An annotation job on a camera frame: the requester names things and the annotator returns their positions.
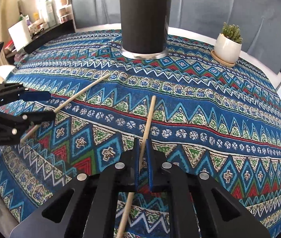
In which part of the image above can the wooden chopstick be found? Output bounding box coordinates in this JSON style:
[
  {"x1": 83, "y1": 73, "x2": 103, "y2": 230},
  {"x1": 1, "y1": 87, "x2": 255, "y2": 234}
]
[
  {"x1": 20, "y1": 74, "x2": 110, "y2": 144},
  {"x1": 116, "y1": 96, "x2": 156, "y2": 238}
]

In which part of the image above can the white paper bag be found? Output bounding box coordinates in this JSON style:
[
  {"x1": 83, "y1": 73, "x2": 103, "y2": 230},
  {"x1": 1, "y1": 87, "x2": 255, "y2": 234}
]
[{"x1": 9, "y1": 19, "x2": 32, "y2": 52}]

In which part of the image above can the black side shelf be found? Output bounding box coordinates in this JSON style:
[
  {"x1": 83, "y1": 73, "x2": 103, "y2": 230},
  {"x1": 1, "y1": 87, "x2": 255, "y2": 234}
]
[{"x1": 6, "y1": 19, "x2": 76, "y2": 58}]

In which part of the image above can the patterned blue tablecloth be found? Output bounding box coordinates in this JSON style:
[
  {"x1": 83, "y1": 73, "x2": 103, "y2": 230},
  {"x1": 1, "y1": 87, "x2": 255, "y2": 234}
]
[{"x1": 0, "y1": 31, "x2": 281, "y2": 237}]

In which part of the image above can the pale green bottle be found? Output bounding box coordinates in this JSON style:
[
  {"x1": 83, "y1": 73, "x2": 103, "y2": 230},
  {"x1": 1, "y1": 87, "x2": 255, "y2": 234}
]
[{"x1": 46, "y1": 0, "x2": 56, "y2": 27}]

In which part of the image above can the wooden coaster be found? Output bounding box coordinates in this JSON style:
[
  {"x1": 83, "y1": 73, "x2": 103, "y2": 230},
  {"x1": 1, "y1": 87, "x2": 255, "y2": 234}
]
[{"x1": 211, "y1": 49, "x2": 235, "y2": 68}]

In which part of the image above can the white potted succulent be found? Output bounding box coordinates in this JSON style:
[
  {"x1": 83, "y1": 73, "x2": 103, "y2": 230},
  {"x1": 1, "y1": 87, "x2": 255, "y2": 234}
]
[{"x1": 214, "y1": 22, "x2": 243, "y2": 64}]

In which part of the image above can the black cylindrical utensil holder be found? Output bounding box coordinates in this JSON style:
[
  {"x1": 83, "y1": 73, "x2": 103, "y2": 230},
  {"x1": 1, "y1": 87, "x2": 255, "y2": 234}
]
[{"x1": 119, "y1": 0, "x2": 171, "y2": 60}]

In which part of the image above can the grey backdrop cloth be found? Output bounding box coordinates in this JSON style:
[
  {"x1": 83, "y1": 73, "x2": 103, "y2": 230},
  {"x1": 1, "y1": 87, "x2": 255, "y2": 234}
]
[{"x1": 71, "y1": 0, "x2": 281, "y2": 73}]

